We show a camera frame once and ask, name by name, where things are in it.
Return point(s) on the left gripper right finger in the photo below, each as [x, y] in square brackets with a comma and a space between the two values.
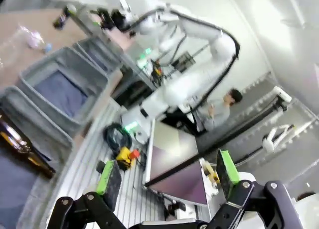
[228, 174]

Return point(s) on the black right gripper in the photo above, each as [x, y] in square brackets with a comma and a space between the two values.
[117, 20]

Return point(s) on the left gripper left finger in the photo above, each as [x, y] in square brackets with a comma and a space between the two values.
[109, 176]

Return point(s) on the black drink can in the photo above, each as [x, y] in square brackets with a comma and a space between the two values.
[61, 18]

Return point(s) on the small pink-label plastic bottle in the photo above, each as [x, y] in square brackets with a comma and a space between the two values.
[33, 37]

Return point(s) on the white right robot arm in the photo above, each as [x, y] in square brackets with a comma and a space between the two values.
[194, 47]

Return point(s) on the grey fabric basket Can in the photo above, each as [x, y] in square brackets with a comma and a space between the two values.
[99, 52]

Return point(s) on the grey fabric basket Plastic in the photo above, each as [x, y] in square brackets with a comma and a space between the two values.
[62, 94]

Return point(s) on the grey fabric basket Bottle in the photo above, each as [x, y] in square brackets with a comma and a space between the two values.
[37, 129]

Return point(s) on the yellow emergency stop box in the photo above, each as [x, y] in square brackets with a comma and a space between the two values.
[124, 156]

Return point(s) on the flat monitor screen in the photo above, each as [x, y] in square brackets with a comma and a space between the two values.
[187, 184]
[172, 149]

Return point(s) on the white control box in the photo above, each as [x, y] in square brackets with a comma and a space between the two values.
[137, 122]

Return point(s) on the seated person grey sweater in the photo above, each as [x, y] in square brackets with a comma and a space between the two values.
[219, 112]

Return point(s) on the black tripod stand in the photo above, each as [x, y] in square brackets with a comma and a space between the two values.
[264, 122]

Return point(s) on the brown glass bottle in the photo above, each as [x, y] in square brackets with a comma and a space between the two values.
[35, 161]
[12, 132]

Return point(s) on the white folded bracket stand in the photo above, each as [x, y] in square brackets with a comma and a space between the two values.
[274, 137]

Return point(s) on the white camera on stand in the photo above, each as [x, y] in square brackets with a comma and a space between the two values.
[281, 94]

